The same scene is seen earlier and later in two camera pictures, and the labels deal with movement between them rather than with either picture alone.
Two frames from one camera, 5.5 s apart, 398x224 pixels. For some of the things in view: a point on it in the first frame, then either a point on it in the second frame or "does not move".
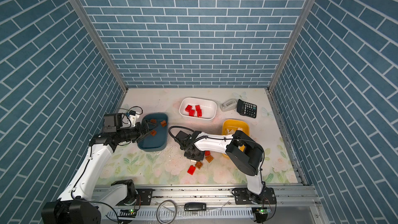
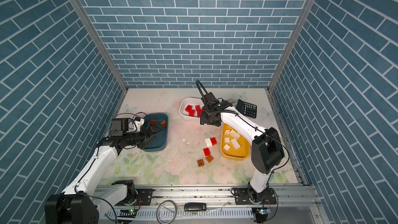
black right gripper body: [197, 156] -> [207, 116]
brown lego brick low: [198, 164] does not move
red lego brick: [188, 108] does not move
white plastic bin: [209, 108] does not move
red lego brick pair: [199, 110] does not move
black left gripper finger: [144, 135] -> [151, 135]
